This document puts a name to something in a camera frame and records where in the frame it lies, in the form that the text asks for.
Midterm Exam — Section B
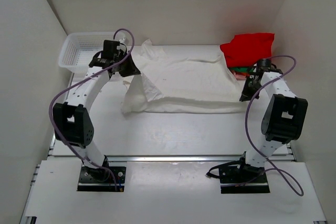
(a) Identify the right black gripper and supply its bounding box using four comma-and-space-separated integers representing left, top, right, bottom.
240, 76, 264, 102

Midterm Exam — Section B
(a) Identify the white t shirt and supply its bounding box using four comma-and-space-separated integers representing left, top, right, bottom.
121, 39, 246, 114

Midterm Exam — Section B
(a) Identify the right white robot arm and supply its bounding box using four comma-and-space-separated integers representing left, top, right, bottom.
235, 59, 308, 182

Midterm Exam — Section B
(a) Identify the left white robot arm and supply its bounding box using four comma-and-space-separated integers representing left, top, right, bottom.
53, 40, 141, 181

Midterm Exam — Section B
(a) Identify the orange folded t shirt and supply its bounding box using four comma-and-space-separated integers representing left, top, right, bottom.
238, 72, 250, 77

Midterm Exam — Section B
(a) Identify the pink folded t shirt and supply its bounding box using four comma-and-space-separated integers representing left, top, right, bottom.
230, 69, 247, 80

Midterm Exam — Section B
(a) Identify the green folded t shirt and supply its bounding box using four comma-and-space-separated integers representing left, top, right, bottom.
230, 66, 251, 72

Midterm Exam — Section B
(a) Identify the red folded t shirt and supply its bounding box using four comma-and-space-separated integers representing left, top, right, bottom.
220, 33, 275, 68

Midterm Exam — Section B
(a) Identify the white plastic basket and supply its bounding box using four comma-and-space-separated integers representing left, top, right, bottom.
58, 32, 128, 73

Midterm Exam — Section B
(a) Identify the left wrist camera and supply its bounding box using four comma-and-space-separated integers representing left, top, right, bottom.
119, 37, 127, 47

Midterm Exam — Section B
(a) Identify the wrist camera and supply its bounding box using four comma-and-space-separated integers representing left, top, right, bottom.
256, 58, 277, 71
119, 37, 127, 47

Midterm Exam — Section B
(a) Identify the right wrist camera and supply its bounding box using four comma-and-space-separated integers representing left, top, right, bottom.
256, 58, 277, 71

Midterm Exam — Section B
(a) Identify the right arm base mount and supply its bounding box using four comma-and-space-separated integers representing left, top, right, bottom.
206, 157, 270, 194

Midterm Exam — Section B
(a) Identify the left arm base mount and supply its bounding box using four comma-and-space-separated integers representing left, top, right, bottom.
77, 164, 127, 193

